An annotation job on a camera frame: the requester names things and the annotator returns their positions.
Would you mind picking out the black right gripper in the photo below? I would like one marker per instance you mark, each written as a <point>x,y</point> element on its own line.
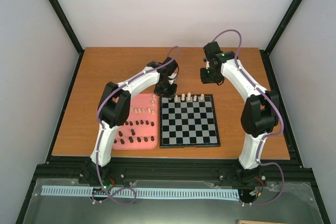
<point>205,80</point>

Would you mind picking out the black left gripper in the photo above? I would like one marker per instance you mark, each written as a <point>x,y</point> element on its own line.
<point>168,95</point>

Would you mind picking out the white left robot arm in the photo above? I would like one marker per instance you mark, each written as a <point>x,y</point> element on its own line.
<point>114,106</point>

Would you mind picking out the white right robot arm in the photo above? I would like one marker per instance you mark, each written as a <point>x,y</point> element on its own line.
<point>260,112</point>

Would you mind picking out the black and grey chessboard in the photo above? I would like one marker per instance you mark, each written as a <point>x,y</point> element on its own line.
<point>188,123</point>

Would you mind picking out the pink plastic tray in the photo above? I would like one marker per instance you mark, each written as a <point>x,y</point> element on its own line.
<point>145,135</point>

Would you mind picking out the light blue cable duct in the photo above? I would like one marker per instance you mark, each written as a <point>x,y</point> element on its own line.
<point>141,193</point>

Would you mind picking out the black aluminium frame rail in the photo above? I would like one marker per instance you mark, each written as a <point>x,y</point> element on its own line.
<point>124,168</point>

